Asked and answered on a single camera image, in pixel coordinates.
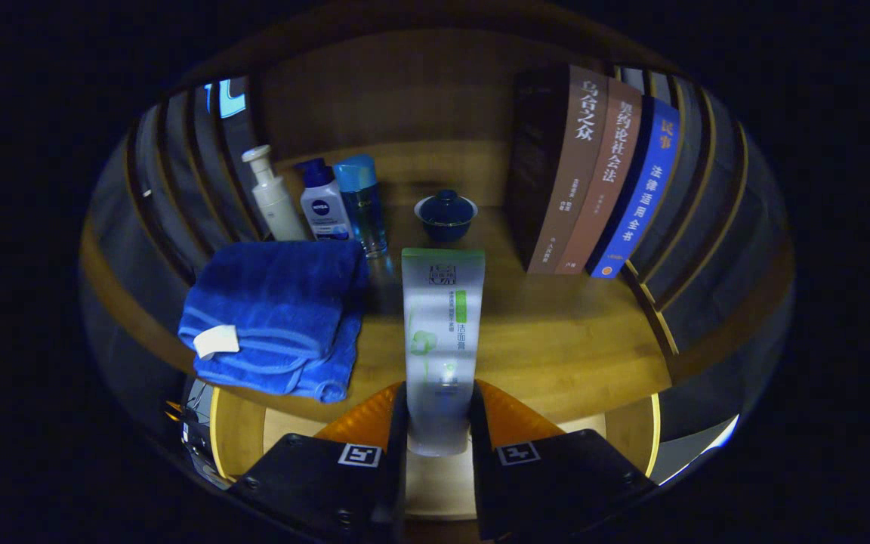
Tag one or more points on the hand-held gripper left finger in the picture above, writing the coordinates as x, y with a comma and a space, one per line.
397, 491

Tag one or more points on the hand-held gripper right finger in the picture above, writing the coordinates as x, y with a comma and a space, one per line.
480, 491

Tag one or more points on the white facial cleanser tube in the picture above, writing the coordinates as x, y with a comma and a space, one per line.
442, 325

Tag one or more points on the wooden countertop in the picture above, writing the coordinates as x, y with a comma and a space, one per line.
556, 332

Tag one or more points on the wooden cabinet with slatted hutch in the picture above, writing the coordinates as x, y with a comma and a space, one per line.
405, 98

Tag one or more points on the dark equipment box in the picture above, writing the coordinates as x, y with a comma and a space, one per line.
195, 438

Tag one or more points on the folded blue towel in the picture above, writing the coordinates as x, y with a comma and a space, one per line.
276, 302

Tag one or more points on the dark blue lidded teacup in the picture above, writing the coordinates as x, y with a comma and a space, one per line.
446, 215

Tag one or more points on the translucent blue bottle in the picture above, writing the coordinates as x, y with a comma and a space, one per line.
363, 211

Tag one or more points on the white bottle with blue cap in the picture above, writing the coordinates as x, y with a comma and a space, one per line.
323, 208

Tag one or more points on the white pump bottle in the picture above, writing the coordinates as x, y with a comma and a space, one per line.
276, 204

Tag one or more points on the reddish brown book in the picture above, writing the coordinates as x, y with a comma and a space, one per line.
605, 189

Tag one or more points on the dark brown book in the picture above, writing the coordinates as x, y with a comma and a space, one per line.
571, 174

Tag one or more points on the blue book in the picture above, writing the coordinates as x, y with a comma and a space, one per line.
643, 196

